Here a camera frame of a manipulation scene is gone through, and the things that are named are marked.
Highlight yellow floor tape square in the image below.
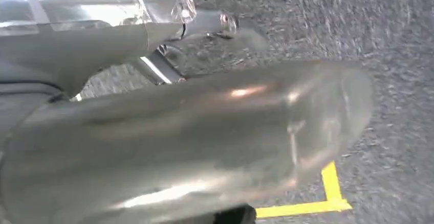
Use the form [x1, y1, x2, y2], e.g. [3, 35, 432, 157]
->
[255, 161, 353, 219]

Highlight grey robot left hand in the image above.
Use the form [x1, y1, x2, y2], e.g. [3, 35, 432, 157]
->
[0, 0, 374, 224]

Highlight black robot left foot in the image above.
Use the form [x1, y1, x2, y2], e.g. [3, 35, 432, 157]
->
[212, 205, 257, 224]

